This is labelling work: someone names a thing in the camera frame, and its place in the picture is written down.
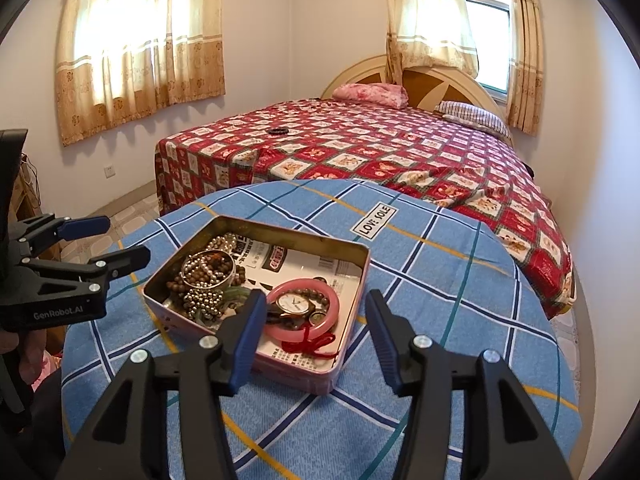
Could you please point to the small black ring object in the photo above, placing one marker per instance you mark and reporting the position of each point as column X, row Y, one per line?
column 281, row 131

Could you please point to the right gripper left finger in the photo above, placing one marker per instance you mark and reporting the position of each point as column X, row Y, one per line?
column 125, row 435

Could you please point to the brown wooden bead mala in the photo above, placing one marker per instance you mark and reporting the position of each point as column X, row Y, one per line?
column 176, row 284

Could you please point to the thin silver bangle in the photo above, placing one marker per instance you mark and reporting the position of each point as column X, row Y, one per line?
column 208, row 270

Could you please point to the far right beige curtain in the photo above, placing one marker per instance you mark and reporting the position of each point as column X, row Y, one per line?
column 526, row 67

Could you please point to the paper sheet in tin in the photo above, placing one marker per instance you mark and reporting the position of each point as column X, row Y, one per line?
column 269, row 265

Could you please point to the cream wooden headboard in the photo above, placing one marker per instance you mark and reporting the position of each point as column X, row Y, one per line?
column 426, row 87

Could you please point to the left beige curtain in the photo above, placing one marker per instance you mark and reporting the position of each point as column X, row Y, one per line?
column 119, row 61

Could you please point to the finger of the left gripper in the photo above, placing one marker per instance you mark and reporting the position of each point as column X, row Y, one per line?
column 76, row 229
column 122, row 262

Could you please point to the pink floral pillow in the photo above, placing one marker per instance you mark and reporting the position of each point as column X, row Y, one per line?
column 388, row 95

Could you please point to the blue plaid tablecloth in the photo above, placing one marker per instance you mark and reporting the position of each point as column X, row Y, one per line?
column 445, row 272

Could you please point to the person's left hand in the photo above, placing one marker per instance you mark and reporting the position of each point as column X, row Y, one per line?
column 31, row 347

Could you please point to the green jade bangle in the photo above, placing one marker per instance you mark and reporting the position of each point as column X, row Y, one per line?
column 211, row 306

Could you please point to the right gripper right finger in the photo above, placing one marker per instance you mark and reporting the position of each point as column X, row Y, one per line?
column 503, row 434

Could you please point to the beige curtain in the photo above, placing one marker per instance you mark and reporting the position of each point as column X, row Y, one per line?
column 526, row 67
column 428, row 33
column 119, row 61

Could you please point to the red patterned bedspread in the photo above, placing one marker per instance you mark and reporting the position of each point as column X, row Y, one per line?
column 410, row 151

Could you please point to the pink metal tin box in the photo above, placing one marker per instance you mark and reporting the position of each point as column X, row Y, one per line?
column 223, row 233

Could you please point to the coin charm with red tassel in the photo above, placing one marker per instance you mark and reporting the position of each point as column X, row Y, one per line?
column 311, row 346

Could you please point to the gold pocket watch with chain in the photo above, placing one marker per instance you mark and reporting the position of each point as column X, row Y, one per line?
column 291, row 309

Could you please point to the plaid checked pillow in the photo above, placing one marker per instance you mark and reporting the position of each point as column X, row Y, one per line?
column 474, row 117

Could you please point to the pink bangle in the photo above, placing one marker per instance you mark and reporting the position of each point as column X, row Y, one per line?
column 279, row 333

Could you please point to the white wall socket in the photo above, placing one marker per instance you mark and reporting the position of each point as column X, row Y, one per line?
column 109, row 171

